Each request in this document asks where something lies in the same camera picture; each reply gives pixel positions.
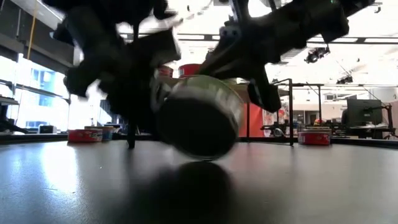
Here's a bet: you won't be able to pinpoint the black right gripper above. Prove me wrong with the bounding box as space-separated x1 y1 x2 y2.
198 14 312 114

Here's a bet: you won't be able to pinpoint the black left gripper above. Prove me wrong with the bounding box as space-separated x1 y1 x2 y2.
62 26 183 141

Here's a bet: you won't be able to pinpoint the red label seafood can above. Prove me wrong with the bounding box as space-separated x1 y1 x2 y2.
67 129 103 144
178 63 202 78
297 131 331 146

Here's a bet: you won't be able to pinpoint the green label seafood can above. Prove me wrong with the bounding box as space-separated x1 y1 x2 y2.
154 73 246 162

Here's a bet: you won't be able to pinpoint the wooden shelf black metal legs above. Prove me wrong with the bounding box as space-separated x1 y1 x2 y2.
126 74 295 149

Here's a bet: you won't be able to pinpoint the orange fabric panel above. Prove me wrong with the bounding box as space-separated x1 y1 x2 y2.
238 104 265 138

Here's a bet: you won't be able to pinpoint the black ceiling spotlight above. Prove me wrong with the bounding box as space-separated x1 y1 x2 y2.
335 75 354 85
303 45 331 65

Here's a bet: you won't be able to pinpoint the white box device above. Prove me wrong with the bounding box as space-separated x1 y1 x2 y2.
37 124 58 134

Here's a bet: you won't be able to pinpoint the long ceiling light bar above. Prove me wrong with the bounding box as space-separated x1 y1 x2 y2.
119 30 398 45

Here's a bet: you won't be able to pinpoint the black computer monitor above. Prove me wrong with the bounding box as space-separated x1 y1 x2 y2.
346 98 384 126

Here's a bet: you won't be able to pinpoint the black metal rack frame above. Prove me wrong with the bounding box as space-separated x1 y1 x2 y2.
292 82 324 128

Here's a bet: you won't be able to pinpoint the yellow hanging strap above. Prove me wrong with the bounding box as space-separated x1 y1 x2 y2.
26 0 40 60

